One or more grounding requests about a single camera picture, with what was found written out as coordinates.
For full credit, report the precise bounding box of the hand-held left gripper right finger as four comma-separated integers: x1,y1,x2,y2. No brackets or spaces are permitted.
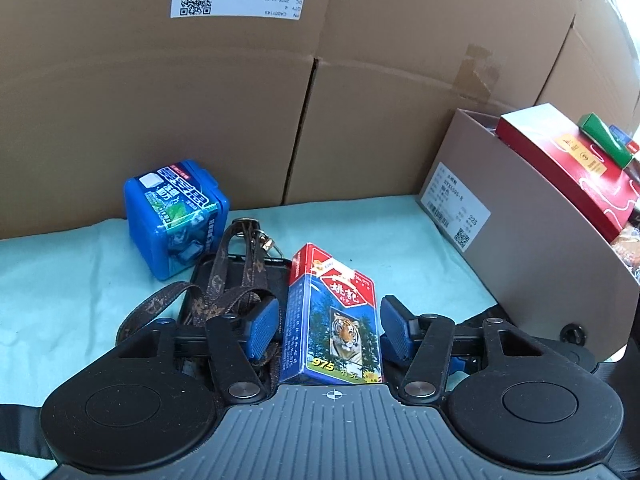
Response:
380,295,548,404

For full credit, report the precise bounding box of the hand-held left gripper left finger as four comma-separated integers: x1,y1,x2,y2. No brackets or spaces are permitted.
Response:
116,296,281,404

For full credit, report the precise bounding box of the blue tiger playing card box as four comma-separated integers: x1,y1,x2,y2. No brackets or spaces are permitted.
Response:
277,242,385,386

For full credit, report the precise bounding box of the brown patterned lanyard strap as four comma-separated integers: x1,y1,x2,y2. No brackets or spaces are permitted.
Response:
116,217,287,391

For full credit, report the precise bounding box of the blue plastic gum container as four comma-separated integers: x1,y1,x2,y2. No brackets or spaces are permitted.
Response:
123,159,231,281

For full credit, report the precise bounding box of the grey shoe box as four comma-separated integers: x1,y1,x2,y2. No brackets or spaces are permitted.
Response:
419,107,640,364

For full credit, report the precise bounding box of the teal cloth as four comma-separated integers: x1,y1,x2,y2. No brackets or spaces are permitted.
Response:
0,194,501,461

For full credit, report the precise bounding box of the large brown cardboard box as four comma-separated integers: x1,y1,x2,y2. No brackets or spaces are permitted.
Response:
0,0,601,241

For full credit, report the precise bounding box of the red and white gift box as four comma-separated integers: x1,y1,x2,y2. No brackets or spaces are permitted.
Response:
495,103,640,244

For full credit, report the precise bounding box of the orange snack packet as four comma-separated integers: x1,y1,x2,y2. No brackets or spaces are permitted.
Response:
609,225,640,283

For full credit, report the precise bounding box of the small green box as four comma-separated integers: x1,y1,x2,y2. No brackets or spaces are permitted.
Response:
577,113,637,169

